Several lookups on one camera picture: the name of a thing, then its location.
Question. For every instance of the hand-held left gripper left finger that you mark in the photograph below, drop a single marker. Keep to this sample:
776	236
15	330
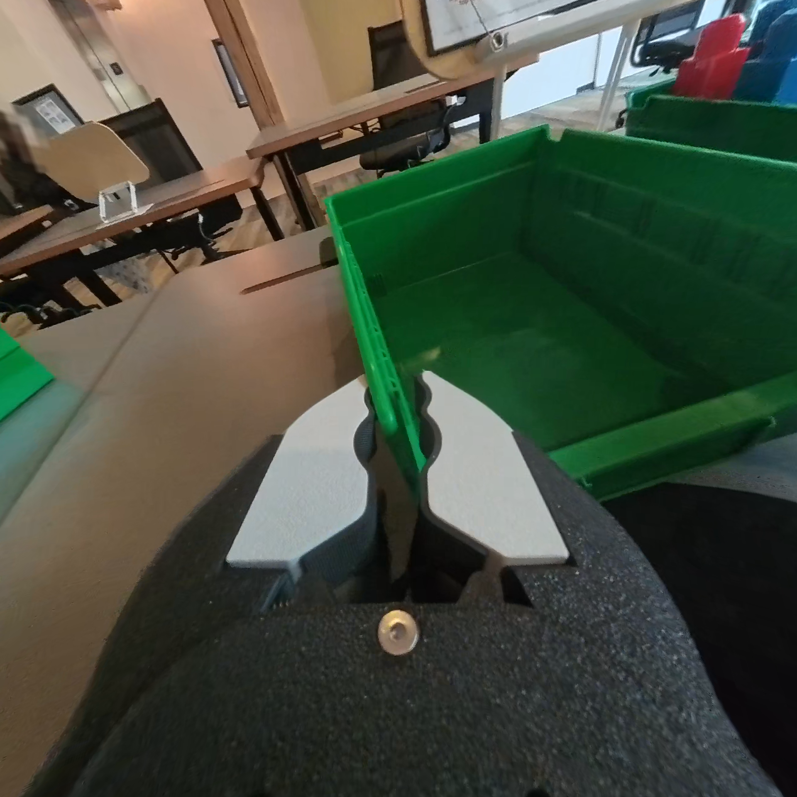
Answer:
299	498

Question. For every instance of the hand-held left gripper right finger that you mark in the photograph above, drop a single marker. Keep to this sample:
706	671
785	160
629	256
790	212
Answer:
492	492

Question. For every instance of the green plastic bin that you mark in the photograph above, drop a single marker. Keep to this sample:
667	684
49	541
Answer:
685	124
529	324
18	380

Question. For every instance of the pile of block towers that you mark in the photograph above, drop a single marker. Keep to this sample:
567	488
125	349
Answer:
710	62

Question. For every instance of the wooden desk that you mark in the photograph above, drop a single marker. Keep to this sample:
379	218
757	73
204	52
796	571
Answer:
348	115
187	187

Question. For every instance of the small framed wall picture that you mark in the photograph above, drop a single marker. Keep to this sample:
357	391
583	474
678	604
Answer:
230	71

